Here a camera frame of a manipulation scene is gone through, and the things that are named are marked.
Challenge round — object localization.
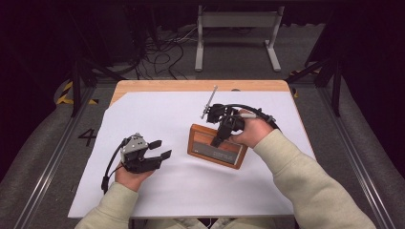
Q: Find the white sheet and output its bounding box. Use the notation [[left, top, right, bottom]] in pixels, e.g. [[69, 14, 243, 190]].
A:
[[67, 91, 316, 219]]

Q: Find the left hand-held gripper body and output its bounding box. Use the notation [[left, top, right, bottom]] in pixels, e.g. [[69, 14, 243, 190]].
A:
[[118, 133, 164, 175]]

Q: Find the person's leg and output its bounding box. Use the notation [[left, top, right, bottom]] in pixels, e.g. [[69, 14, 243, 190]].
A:
[[209, 217, 278, 229], [152, 218, 208, 229]]

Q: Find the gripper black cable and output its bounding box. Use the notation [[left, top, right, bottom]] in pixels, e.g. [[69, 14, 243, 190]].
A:
[[226, 103, 282, 132], [100, 139, 127, 195]]

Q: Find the white metal stand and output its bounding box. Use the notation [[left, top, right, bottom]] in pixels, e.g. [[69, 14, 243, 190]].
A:
[[194, 4, 286, 73]]

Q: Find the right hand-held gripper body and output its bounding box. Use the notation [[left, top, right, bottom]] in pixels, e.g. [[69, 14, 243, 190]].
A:
[[201, 85, 246, 136]]

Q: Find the aluminium floor rail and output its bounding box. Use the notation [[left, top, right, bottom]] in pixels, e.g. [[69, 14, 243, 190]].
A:
[[318, 85, 397, 229], [12, 85, 97, 229]]

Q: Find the person's left leg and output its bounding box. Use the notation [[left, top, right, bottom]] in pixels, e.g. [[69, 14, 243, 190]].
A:
[[152, 218, 208, 229]]

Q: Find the person's right leg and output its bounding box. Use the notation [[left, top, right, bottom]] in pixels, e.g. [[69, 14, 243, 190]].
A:
[[209, 217, 278, 229]]

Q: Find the person's left hand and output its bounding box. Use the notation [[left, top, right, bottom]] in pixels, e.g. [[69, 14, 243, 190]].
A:
[[114, 161, 156, 193]]

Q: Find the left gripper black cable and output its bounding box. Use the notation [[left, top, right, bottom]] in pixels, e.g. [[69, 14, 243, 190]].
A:
[[100, 139, 127, 195]]

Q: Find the orange wooden box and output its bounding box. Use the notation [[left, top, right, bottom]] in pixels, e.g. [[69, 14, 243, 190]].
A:
[[186, 123, 249, 170]]

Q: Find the person's right hand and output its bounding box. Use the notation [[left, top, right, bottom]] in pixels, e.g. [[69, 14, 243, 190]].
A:
[[227, 109, 275, 150]]

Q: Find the wooden table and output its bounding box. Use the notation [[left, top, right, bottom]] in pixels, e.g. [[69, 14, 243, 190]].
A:
[[109, 79, 316, 160]]

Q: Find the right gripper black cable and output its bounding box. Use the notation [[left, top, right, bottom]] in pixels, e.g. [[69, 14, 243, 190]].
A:
[[226, 103, 282, 132]]

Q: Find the black metal stand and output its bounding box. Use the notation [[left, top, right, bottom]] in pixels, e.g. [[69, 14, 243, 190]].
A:
[[68, 56, 126, 118], [285, 56, 344, 117]]

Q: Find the tangle of black floor cables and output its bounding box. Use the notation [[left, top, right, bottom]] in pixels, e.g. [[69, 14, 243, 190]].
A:
[[127, 27, 199, 80]]

